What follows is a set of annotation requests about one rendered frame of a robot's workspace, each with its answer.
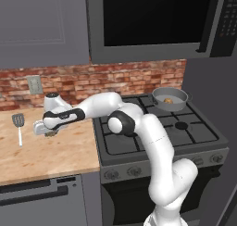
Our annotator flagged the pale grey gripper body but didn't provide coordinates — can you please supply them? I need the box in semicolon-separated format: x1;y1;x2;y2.
32;119;68;136

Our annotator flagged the grey slotted spatula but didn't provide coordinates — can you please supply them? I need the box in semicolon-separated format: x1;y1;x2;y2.
11;113;26;147

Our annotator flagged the grey cooking pot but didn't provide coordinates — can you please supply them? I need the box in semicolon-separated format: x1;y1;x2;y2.
151;86;193;113

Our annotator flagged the grey dishwasher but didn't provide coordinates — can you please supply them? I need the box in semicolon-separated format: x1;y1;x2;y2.
0;173;88;226

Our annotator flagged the grey stove knob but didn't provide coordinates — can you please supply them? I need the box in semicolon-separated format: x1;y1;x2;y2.
127;166;143;178
104;169;120;181
191;156;206;167
209;153;224;164

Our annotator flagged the black oven door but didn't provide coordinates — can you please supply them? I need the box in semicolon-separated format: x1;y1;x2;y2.
101;164;224;226

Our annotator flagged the dark grey gas stove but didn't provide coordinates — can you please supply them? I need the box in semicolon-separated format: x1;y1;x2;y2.
92;93;231;226

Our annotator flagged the dark grey microwave oven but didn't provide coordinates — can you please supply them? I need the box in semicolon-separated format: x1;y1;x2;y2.
85;0;237;65

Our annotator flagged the black glass microwave door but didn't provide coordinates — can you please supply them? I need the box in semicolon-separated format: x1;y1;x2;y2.
86;0;224;65

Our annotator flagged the tall dark grey cabinet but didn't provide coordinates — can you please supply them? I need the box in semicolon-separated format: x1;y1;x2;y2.
181;55;237;226

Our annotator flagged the grey wall socket plate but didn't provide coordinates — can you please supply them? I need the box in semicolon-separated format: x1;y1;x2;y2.
26;75;44;95

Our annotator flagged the black dishwasher handle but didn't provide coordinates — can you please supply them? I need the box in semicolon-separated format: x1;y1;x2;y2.
0;185;69;207

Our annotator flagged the grey wall cupboard door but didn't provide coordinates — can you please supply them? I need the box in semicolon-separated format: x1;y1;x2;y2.
0;0;91;69

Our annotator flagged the grey microwave door handle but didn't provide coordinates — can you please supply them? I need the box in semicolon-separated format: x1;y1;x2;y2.
197;0;229;54

